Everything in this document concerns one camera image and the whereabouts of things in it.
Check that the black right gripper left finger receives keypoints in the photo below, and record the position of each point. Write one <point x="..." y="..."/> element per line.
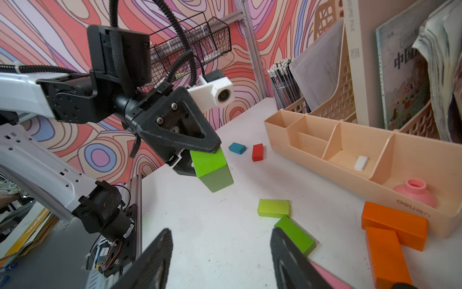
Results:
<point x="150" y="270"/>

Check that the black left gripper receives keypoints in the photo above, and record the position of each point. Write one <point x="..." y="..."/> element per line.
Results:
<point x="170" y="124"/>

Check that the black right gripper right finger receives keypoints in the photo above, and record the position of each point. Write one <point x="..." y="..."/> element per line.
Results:
<point x="292" y="269"/>

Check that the dark green block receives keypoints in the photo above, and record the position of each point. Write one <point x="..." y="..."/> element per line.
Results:
<point x="212" y="169"/>

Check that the orange block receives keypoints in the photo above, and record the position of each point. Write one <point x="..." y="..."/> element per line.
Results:
<point x="388" y="266"/>
<point x="412" y="230"/>

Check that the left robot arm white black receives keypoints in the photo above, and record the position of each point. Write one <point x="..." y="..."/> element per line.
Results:
<point x="120" y="67"/>

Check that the green block middle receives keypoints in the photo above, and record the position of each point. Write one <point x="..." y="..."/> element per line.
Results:
<point x="302" y="240"/>

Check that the pink wooden block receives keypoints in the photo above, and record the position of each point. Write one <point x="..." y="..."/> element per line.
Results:
<point x="332" y="280"/>

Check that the light green block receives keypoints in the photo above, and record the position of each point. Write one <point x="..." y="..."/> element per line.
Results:
<point x="273" y="208"/>

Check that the red wooden block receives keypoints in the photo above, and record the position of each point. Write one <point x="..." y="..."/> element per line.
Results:
<point x="258" y="152"/>

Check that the black white stapler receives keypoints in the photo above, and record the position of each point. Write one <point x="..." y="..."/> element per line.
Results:
<point x="402" y="285"/>

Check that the clear cup of pencils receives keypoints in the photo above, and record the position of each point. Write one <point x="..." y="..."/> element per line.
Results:
<point x="284" y="84"/>

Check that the white eraser in organizer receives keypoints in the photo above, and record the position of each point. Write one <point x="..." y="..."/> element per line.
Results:
<point x="361" y="163"/>

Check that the pink eraser in organizer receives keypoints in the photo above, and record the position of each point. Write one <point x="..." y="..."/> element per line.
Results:
<point x="417" y="189"/>

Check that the beige desk organizer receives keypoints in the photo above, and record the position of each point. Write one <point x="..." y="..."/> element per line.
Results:
<point x="331" y="148"/>

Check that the teal block near left wall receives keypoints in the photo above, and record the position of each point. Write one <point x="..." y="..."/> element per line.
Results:
<point x="237" y="148"/>

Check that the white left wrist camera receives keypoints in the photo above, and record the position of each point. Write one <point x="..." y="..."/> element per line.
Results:
<point x="214" y="90"/>

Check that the left black wire basket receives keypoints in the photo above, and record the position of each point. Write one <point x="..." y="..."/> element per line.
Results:
<point x="209" y="40"/>

